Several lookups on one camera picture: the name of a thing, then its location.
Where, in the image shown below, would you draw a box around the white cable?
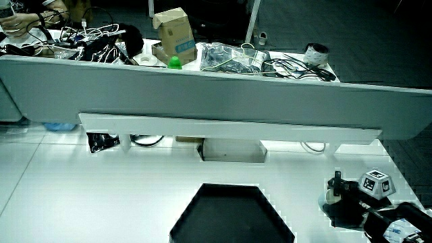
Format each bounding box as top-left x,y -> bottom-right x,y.
300,141 -> 327,154

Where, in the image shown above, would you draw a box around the white cables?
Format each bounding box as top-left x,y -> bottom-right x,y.
59,18 -> 126,44

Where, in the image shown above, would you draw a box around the person's right hand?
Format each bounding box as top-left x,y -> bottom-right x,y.
322,169 -> 398,230

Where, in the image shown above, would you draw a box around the white desk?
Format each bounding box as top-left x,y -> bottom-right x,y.
0,124 -> 427,243

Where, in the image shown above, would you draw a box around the black plastic bag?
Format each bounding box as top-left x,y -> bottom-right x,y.
86,132 -> 121,154

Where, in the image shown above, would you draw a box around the yellow-green cable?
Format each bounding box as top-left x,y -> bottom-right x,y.
201,42 -> 268,73

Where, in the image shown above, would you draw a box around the person's right forearm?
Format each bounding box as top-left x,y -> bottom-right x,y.
362,201 -> 432,243

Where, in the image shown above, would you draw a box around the tangle of black cables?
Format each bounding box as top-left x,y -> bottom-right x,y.
68,23 -> 145,65

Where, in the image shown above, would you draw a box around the cardboard box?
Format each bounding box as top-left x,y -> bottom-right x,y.
151,7 -> 198,66

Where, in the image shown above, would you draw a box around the white pole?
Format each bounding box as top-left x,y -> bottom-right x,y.
244,0 -> 262,44

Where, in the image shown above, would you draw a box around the blue object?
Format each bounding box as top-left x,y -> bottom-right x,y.
42,122 -> 77,132

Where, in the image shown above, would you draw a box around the white and black tape roll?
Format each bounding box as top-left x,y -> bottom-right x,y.
302,43 -> 330,69

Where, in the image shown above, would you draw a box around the grey desk partition panel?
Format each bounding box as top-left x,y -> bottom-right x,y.
0,55 -> 432,141

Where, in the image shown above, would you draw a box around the white teacup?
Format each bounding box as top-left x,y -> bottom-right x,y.
317,188 -> 342,215

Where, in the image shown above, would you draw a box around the black cable loop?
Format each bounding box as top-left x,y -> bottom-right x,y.
130,134 -> 165,148

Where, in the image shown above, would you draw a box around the green bottle cap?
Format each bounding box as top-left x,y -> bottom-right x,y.
167,55 -> 184,70

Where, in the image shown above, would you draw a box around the black cable bundle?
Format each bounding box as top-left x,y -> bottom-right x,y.
261,53 -> 338,83

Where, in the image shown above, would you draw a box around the black hexagonal tray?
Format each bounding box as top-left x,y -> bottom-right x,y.
168,183 -> 296,243

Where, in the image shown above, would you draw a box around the clear plastic bag of parts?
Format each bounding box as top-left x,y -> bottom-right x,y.
199,41 -> 273,75

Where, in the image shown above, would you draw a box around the white cable box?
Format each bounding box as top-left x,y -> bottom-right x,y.
196,137 -> 269,164

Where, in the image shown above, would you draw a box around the white desk shelf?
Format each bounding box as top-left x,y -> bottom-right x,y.
78,112 -> 383,157

